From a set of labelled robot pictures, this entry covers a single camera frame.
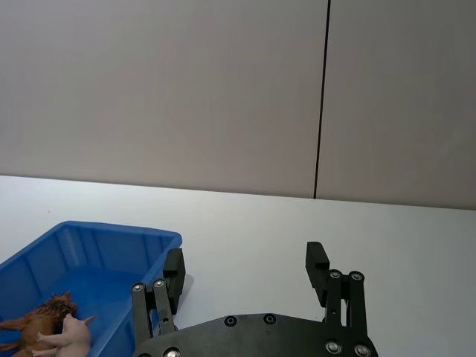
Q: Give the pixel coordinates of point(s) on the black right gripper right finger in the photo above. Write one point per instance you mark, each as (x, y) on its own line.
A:
(316, 271)

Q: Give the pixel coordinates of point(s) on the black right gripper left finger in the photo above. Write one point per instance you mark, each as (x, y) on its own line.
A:
(175, 271)

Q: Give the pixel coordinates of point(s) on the blue plastic bin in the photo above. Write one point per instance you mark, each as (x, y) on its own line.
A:
(111, 282)

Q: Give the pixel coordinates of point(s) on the pink toy pig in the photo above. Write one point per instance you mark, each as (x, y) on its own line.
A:
(76, 332)

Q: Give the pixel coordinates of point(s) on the brown toy animal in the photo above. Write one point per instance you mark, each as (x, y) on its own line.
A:
(41, 316)

